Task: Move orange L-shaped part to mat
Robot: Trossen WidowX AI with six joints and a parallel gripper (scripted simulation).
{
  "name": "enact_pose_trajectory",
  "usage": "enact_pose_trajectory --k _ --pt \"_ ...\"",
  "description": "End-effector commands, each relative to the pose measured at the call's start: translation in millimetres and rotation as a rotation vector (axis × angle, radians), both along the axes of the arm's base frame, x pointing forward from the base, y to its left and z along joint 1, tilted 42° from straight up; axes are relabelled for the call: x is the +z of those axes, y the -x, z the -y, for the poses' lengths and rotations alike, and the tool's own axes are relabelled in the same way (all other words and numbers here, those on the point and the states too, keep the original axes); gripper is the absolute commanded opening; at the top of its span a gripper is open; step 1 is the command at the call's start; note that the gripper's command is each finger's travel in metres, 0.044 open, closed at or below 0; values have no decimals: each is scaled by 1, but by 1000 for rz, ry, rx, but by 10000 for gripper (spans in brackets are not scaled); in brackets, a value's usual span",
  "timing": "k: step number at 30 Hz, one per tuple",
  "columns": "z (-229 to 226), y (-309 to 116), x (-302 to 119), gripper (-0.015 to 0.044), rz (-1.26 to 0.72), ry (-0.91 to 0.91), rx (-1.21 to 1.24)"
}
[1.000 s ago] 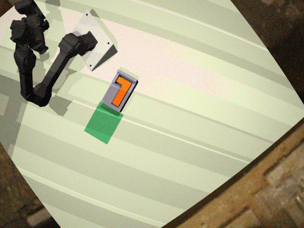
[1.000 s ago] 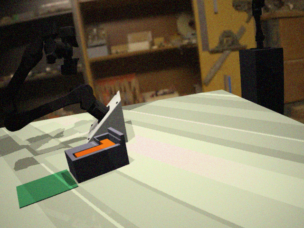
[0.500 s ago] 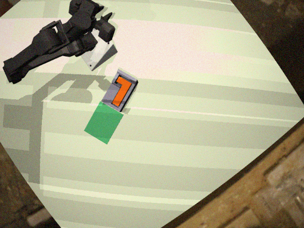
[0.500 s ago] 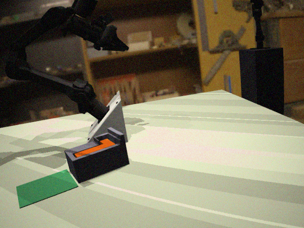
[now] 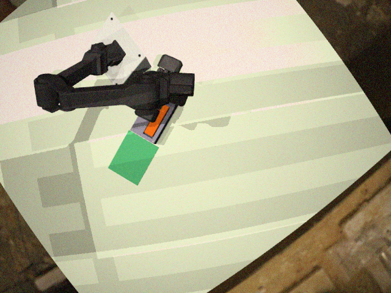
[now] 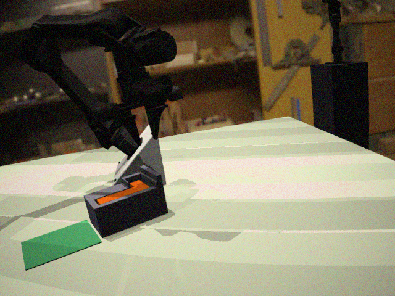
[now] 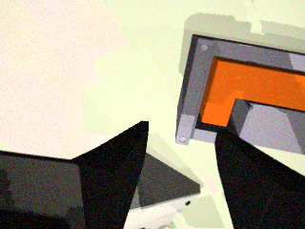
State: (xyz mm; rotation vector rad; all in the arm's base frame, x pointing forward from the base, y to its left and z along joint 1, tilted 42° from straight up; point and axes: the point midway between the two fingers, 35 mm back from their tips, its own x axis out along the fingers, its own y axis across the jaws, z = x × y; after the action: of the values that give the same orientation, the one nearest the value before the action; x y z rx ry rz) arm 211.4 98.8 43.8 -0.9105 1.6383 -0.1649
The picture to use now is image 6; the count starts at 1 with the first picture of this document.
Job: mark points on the orange block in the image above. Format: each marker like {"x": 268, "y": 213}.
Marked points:
{"x": 135, "y": 187}

